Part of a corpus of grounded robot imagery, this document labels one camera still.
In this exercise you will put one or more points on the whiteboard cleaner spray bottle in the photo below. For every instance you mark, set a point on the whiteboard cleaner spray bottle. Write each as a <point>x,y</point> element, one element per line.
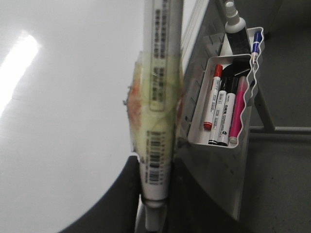
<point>236,31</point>

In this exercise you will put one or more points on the red capped whiteboard marker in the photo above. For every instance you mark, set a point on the red capped whiteboard marker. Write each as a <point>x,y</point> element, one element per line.
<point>213,97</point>

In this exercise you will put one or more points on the pink highlighter marker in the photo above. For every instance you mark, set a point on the pink highlighter marker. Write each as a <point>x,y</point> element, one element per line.
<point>238,107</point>

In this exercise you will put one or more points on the grey whiteboard stand leg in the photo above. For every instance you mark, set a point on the grey whiteboard stand leg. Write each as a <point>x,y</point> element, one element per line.
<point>267,121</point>

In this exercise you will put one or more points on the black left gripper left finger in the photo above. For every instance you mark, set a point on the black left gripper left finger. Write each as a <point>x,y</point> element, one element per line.
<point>116,210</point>

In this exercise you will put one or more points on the blue pen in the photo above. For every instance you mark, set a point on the blue pen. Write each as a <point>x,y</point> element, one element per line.
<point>255,46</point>

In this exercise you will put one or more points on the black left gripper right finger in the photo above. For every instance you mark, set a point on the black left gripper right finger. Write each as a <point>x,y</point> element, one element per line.
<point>190,209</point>

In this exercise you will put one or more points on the taped black whiteboard marker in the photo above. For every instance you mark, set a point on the taped black whiteboard marker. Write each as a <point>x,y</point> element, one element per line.
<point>154,101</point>

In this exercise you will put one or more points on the black capped whiteboard marker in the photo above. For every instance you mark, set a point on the black capped whiteboard marker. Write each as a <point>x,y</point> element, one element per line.
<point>218,113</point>

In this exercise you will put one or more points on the white whiteboard with grey frame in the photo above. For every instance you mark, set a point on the white whiteboard with grey frame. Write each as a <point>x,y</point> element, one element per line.
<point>65,69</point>

